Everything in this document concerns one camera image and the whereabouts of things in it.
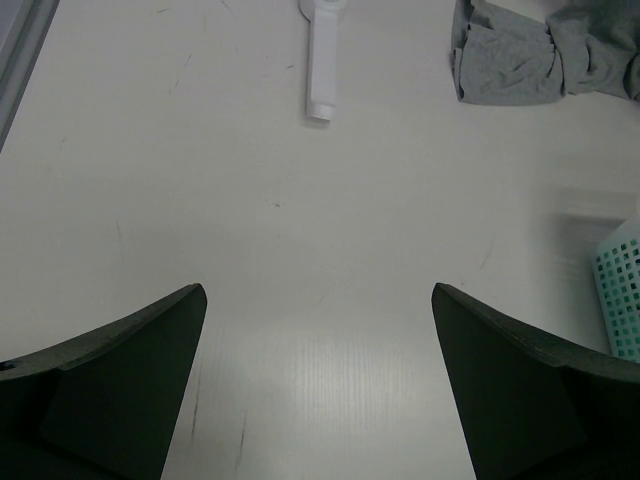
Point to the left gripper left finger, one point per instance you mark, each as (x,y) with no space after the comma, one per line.
(104,404)

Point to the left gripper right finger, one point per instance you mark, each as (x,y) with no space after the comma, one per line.
(533,405)

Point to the grey tank top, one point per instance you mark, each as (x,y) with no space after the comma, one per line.
(502,58)

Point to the white plastic basket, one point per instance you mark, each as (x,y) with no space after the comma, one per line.
(595,235)

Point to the white clothes rack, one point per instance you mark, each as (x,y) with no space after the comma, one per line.
(324,17)

